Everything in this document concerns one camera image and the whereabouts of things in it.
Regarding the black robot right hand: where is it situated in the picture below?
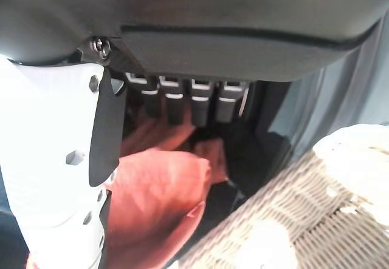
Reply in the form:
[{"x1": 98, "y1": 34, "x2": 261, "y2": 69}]
[{"x1": 0, "y1": 0, "x2": 389, "y2": 269}]

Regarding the orange-red garment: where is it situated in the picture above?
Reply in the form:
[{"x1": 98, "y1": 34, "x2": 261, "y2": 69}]
[{"x1": 27, "y1": 120, "x2": 229, "y2": 269}]

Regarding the cream wicker laundry basket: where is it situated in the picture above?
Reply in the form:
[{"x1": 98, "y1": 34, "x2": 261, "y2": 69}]
[{"x1": 170, "y1": 123, "x2": 389, "y2": 269}]

